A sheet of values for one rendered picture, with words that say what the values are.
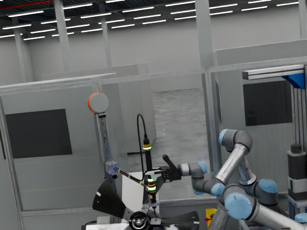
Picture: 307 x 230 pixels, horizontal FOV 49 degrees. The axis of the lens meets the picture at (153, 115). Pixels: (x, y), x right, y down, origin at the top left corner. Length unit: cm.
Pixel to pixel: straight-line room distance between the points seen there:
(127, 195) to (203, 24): 423
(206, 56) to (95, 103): 382
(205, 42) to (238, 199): 468
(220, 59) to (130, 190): 249
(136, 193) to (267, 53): 274
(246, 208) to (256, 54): 304
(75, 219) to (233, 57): 273
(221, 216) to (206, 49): 454
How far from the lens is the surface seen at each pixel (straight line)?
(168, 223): 207
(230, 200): 164
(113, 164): 252
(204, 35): 609
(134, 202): 240
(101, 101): 254
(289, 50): 454
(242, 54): 443
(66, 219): 307
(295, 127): 218
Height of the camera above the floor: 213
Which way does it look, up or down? 9 degrees down
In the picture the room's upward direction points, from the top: 7 degrees counter-clockwise
